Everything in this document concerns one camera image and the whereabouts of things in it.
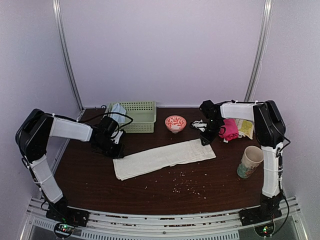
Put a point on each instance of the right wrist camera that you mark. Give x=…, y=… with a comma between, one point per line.
x=199, y=125

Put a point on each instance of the white towel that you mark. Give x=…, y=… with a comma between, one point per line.
x=154, y=159

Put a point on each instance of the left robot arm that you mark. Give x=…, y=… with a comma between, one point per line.
x=33, y=139

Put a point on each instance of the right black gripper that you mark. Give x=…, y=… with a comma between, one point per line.
x=207, y=138

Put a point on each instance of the cream floral mug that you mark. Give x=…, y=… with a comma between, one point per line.
x=252, y=157

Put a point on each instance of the green plastic basket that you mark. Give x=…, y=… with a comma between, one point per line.
x=140, y=116

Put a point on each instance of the aluminium frame post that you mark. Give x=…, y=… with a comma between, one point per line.
x=260, y=50
x=65, y=53

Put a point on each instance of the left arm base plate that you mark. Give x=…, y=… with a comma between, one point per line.
x=74, y=217

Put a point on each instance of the yellow patterned cloth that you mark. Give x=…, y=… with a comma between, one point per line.
x=245, y=128

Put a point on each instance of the light blue towel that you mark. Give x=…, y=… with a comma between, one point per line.
x=118, y=113

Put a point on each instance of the red patterned white bowl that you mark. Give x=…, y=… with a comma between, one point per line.
x=175, y=123

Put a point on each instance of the right aluminium frame post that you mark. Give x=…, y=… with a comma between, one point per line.
x=260, y=50

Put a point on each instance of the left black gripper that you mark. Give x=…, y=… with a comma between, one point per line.
x=116, y=154

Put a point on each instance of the pink towel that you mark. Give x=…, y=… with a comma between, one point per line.
x=229, y=131

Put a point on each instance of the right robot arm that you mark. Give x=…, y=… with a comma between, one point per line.
x=269, y=129

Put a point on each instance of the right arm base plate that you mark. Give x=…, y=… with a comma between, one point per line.
x=252, y=216

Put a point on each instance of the front aluminium rail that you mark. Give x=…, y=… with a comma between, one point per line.
x=222, y=225

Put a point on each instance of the left aluminium frame post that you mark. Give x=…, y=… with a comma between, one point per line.
x=65, y=53

